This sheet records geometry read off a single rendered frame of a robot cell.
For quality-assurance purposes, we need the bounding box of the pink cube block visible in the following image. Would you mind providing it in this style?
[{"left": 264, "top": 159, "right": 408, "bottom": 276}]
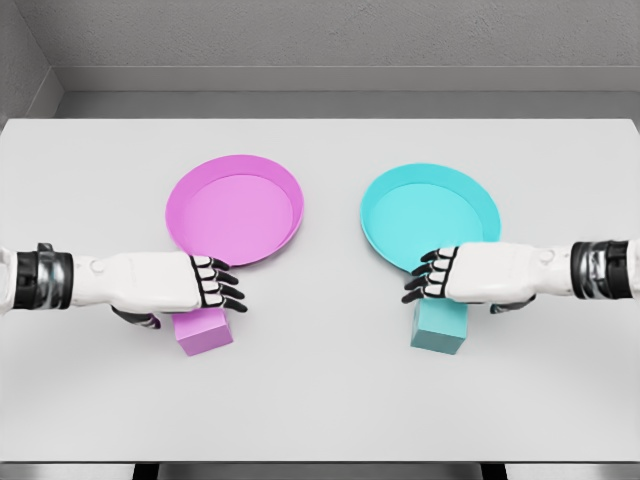
[{"left": 172, "top": 308, "right": 235, "bottom": 358}]

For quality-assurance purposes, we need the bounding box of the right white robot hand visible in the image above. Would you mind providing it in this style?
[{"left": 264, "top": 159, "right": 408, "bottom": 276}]
[{"left": 401, "top": 242, "right": 537, "bottom": 316}]

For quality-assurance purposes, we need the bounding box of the pink round plate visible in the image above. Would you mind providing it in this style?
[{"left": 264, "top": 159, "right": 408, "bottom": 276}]
[{"left": 164, "top": 154, "right": 305, "bottom": 270}]

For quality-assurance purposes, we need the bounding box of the cyan round plate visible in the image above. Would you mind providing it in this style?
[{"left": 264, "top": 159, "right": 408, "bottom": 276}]
[{"left": 359, "top": 162, "right": 501, "bottom": 276}]

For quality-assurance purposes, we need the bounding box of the cyan cube block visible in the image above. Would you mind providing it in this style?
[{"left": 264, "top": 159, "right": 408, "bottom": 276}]
[{"left": 410, "top": 298, "right": 469, "bottom": 357}]

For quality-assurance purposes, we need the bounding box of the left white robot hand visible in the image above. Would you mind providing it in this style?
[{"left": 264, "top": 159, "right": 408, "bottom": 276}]
[{"left": 108, "top": 251, "right": 249, "bottom": 331}]

